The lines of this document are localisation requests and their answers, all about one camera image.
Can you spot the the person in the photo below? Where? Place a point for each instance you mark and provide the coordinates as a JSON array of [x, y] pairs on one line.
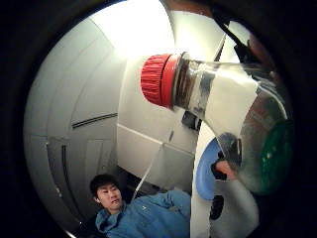
[[148, 214]]

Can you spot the clear bottle with red cap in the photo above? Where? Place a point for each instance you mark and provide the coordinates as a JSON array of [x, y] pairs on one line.
[[228, 99]]

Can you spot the small black box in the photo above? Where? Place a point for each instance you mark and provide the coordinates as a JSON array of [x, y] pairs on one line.
[[191, 120]]

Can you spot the small black object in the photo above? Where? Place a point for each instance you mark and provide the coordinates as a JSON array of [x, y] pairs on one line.
[[216, 172]]

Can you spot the black round object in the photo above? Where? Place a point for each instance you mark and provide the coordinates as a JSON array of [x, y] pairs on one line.
[[216, 207]]

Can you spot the blue plate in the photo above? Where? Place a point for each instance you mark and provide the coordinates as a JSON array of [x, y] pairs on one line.
[[205, 175]]

